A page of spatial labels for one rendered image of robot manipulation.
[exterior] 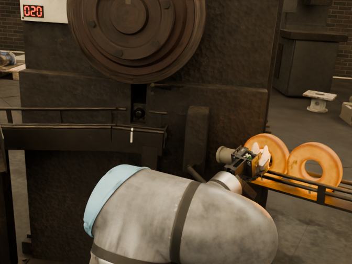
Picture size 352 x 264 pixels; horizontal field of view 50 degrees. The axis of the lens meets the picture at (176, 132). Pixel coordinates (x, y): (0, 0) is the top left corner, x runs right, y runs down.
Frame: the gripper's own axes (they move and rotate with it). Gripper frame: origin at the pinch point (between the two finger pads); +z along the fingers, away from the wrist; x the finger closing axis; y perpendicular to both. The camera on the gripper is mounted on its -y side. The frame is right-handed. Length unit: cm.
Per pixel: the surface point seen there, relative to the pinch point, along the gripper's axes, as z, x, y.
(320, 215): 80, 13, -102
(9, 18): 243, 719, -84
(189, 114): -2.1, 29.1, 7.3
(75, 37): -17, 63, 37
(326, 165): -0.7, -19.4, 3.0
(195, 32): 6.9, 29.6, 33.9
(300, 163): -1.2, -12.0, 1.4
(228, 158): -4.1, 12.1, -4.1
